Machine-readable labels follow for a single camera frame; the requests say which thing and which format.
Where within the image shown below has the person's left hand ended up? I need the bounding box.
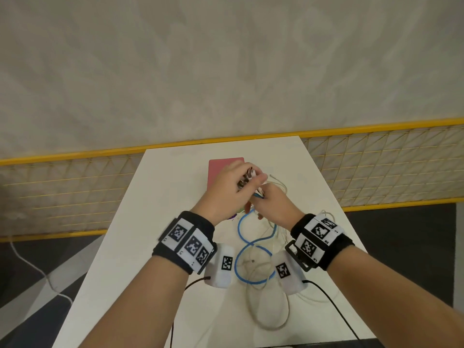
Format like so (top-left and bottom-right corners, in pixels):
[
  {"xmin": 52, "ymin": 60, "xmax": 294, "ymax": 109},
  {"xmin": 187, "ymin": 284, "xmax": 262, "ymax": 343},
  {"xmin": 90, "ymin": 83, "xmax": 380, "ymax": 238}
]
[{"xmin": 190, "ymin": 161, "xmax": 269, "ymax": 227}]

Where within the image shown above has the person's right hand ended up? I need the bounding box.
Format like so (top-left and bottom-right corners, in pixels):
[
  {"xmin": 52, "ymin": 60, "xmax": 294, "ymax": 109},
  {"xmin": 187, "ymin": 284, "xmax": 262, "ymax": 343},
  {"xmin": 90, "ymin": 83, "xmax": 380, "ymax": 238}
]
[{"xmin": 251, "ymin": 183, "xmax": 306, "ymax": 232}]

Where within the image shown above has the bundle of cable plugs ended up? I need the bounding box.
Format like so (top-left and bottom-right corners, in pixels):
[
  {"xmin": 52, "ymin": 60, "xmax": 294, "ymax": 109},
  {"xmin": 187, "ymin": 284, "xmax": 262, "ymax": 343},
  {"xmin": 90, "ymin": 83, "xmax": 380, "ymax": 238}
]
[{"xmin": 237, "ymin": 168, "xmax": 267, "ymax": 200}]

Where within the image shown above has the thin white cable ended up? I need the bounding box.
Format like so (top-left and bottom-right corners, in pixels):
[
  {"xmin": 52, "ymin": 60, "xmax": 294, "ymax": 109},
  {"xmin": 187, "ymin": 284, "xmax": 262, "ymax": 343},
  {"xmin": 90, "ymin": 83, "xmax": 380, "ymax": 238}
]
[{"xmin": 254, "ymin": 173, "xmax": 290, "ymax": 250}]

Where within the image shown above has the blue cable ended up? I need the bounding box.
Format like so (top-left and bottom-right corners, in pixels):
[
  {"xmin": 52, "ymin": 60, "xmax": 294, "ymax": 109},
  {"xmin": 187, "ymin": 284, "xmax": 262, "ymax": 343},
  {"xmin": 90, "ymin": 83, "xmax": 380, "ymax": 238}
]
[{"xmin": 233, "ymin": 192, "xmax": 278, "ymax": 286}]

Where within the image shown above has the person's left forearm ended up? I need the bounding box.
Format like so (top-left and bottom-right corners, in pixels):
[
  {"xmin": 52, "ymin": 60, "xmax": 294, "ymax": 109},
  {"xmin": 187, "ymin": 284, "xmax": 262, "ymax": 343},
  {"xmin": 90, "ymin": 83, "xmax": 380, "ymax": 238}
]
[{"xmin": 78, "ymin": 254, "xmax": 190, "ymax": 348}]

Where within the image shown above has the person's right forearm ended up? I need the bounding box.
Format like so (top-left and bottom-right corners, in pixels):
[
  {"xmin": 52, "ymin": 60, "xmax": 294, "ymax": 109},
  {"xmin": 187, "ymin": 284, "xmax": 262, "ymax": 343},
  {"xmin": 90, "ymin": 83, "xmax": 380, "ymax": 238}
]
[{"xmin": 326, "ymin": 246, "xmax": 464, "ymax": 348}]

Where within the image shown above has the pink flat box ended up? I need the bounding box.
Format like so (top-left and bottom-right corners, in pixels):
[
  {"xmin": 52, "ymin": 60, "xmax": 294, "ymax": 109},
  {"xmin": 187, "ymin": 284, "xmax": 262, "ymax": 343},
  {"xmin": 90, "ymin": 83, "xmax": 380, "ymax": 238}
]
[{"xmin": 208, "ymin": 157, "xmax": 246, "ymax": 189}]

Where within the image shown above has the black wristband with marker tags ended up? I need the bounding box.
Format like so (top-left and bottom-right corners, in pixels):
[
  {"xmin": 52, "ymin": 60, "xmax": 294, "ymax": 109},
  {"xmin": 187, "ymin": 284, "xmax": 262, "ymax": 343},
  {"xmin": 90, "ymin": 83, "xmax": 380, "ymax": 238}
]
[
  {"xmin": 152, "ymin": 211, "xmax": 218, "ymax": 275},
  {"xmin": 285, "ymin": 212, "xmax": 355, "ymax": 272}
]

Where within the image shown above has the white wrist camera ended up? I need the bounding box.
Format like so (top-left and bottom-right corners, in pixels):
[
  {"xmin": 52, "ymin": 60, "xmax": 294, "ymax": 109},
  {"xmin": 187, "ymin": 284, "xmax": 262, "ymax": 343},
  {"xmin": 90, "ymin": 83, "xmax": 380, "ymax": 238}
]
[
  {"xmin": 271, "ymin": 250, "xmax": 309, "ymax": 296},
  {"xmin": 203, "ymin": 243, "xmax": 237, "ymax": 289}
]

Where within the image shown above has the beige cable loop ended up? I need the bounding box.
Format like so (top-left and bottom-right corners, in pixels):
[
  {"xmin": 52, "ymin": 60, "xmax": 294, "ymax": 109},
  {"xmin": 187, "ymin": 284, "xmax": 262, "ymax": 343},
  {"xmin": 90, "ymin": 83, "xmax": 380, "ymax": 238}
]
[{"xmin": 245, "ymin": 250, "xmax": 291, "ymax": 331}]

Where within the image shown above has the black camera cable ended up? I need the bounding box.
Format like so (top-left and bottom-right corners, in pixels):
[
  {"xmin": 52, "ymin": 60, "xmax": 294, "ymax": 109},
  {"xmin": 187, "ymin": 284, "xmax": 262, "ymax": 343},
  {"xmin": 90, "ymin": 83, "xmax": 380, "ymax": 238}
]
[
  {"xmin": 170, "ymin": 275, "xmax": 211, "ymax": 348},
  {"xmin": 302, "ymin": 280, "xmax": 362, "ymax": 341}
]

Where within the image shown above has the yellow wire mesh fence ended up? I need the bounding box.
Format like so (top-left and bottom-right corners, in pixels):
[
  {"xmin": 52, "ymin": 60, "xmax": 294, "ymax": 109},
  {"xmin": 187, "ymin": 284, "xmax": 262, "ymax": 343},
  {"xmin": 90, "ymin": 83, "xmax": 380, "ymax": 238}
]
[{"xmin": 0, "ymin": 117, "xmax": 464, "ymax": 244}]

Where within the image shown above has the white cord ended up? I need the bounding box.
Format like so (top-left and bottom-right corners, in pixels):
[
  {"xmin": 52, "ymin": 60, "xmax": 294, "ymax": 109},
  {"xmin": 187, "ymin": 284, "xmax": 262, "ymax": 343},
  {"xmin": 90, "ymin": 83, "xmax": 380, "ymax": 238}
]
[{"xmin": 9, "ymin": 240, "xmax": 74, "ymax": 306}]

